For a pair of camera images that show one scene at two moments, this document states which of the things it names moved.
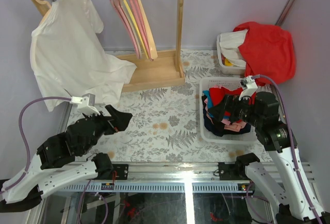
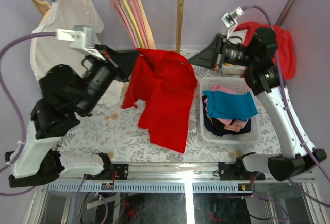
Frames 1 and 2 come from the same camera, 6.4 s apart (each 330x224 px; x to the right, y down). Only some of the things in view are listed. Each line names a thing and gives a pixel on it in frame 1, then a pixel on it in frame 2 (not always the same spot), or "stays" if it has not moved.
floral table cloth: x=165 y=125 stays
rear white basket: x=226 y=69 stays
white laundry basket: x=207 y=137 stays
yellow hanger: x=133 y=20 stays
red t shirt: x=218 y=95 → x=165 y=85
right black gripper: x=231 y=103 → x=207 y=57
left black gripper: x=120 y=120 → x=117 y=61
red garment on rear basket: x=269 y=51 stays
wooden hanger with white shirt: x=43 y=6 stays
